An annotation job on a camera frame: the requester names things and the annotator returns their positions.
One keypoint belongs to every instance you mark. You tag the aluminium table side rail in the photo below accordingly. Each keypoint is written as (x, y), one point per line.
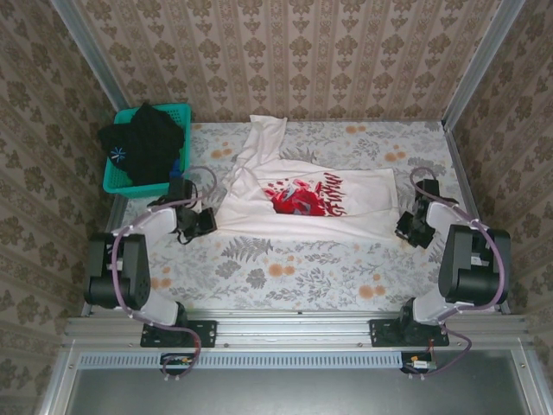
(462, 173)
(113, 216)

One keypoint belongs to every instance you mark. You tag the aluminium mounting rail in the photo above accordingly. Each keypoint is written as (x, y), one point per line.
(294, 330)

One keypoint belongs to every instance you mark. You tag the white red-print t-shirt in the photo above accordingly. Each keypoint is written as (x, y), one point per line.
(367, 194)

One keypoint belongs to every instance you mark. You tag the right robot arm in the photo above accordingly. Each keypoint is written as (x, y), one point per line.
(471, 268)

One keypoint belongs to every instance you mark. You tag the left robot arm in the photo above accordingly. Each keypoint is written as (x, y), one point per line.
(129, 276)

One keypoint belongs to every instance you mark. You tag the teal plastic basket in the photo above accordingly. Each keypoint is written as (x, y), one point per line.
(129, 186)

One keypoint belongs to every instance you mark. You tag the floral table cover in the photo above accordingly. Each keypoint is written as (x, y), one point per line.
(311, 276)

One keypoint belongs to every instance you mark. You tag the small connector board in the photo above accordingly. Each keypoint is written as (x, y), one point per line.
(177, 362)
(419, 362)

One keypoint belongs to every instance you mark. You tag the grey metal sheet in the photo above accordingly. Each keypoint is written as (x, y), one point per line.
(302, 391)

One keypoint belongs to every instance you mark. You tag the black t-shirt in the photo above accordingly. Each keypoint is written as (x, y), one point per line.
(147, 142)

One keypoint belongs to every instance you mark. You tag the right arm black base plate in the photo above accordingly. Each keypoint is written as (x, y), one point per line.
(380, 333)

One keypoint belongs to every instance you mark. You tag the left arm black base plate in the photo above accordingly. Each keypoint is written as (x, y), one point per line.
(207, 333)

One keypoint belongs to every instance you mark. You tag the aluminium frame post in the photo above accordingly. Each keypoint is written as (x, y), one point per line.
(95, 65)
(479, 65)

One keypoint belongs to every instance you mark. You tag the blue garment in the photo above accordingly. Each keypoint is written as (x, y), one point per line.
(176, 169)

